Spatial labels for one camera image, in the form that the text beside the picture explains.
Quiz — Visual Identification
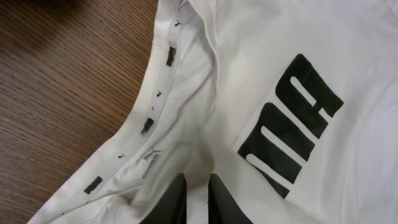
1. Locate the white printed t-shirt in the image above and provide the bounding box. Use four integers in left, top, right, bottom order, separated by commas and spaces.
31, 0, 397, 223

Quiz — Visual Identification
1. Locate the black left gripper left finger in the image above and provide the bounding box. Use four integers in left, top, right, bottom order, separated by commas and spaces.
140, 174, 187, 224

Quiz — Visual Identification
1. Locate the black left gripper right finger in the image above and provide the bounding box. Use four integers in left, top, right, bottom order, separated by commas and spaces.
208, 174, 252, 224

